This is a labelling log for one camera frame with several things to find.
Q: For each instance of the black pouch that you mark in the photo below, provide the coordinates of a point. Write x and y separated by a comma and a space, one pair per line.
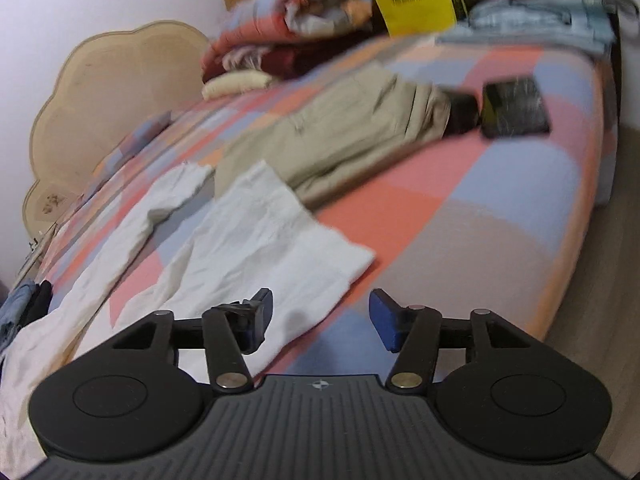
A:
462, 112

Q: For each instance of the khaki pants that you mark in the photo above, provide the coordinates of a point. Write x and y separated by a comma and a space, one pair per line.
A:
350, 125

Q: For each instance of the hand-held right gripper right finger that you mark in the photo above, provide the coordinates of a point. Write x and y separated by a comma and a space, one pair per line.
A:
382, 317

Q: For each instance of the blue denim cloth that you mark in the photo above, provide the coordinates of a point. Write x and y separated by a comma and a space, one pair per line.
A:
15, 310

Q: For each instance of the light blue folded cloth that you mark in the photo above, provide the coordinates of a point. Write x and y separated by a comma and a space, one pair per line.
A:
530, 20

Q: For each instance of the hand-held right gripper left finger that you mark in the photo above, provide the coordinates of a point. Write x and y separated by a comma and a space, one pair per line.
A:
265, 310

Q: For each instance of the black cloth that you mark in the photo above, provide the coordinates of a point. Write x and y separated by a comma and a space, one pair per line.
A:
41, 300

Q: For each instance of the checkered pillow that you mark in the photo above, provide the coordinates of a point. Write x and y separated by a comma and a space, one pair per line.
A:
135, 142

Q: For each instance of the cream folded cloth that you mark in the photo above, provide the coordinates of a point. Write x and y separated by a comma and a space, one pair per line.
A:
235, 85

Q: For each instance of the beige scalloped headboard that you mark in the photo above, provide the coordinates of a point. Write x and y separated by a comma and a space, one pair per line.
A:
105, 90

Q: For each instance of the black phone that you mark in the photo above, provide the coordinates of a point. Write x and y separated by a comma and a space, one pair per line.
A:
517, 107

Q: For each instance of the bed with checkered sheet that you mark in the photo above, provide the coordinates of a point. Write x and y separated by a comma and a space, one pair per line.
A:
475, 220

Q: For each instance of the white pants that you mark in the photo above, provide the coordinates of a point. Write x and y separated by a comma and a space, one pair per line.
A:
260, 240

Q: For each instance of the dark red folded blanket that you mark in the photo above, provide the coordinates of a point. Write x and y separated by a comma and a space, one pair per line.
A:
280, 62

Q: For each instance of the folded checkered quilt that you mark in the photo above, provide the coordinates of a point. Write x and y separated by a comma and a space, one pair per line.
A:
310, 5

